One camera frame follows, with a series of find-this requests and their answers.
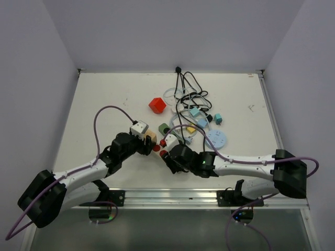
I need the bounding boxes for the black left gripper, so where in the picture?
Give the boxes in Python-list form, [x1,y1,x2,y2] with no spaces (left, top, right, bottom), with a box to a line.
[119,126,154,161]

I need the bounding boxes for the beige power strip red sockets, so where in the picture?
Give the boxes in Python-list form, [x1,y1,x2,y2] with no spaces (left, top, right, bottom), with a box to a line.
[152,144,168,158]

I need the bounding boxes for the beige wooden cube adapter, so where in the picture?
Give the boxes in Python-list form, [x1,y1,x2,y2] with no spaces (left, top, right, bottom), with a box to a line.
[144,129,157,144]

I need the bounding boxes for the yellow USB charger cube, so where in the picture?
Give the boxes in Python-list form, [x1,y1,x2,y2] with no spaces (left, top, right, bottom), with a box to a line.
[186,127,197,134]

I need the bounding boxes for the green power strip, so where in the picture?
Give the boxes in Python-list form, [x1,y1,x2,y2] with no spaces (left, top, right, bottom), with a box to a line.
[158,123,170,136]

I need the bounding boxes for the light blue USB charger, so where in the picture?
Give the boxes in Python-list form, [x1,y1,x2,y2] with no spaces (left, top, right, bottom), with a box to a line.
[197,119,208,129]

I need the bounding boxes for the round light blue socket hub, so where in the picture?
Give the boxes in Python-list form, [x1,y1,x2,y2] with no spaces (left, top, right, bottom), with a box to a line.
[205,129,227,150]

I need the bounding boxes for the light teal charger green strip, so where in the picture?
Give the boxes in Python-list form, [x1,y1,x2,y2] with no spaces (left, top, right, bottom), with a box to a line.
[189,107,200,118]

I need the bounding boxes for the red cube adapter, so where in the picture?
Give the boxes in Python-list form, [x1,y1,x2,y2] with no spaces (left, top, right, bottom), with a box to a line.
[148,97,166,114]

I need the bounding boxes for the thin light blue USB cable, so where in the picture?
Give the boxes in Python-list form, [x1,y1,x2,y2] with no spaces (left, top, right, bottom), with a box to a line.
[163,87,210,116]

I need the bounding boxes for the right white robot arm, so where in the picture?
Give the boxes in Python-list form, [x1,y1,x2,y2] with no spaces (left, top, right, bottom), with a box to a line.
[160,144,307,205]

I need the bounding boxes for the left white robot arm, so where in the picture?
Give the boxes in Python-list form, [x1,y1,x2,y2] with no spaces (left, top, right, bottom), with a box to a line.
[18,132,157,228]

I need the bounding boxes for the black plug head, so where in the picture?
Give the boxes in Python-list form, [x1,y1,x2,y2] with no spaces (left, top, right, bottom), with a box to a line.
[206,114,213,122]

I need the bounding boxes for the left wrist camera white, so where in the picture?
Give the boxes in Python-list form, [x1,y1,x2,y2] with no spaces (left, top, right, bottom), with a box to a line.
[130,120,149,140]

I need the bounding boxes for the aluminium rail table edge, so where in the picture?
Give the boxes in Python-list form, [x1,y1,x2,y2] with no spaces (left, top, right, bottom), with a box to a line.
[61,185,309,212]

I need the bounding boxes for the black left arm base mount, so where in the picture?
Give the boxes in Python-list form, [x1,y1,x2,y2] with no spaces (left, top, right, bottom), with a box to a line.
[89,180,126,207]

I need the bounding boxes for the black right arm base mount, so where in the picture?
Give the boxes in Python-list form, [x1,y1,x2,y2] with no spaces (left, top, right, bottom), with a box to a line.
[216,179,264,207]

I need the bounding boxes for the black cable of green strip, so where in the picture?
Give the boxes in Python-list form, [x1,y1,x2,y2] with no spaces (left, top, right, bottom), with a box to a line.
[171,66,213,155]

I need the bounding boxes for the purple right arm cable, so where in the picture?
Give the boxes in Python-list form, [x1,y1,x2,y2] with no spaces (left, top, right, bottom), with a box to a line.
[162,124,320,251]

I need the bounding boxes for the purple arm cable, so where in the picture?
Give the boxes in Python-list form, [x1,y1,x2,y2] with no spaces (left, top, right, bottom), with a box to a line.
[5,105,138,241]
[162,124,320,251]

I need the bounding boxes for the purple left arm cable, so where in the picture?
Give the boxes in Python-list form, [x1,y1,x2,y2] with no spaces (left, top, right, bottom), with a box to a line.
[5,105,138,241]

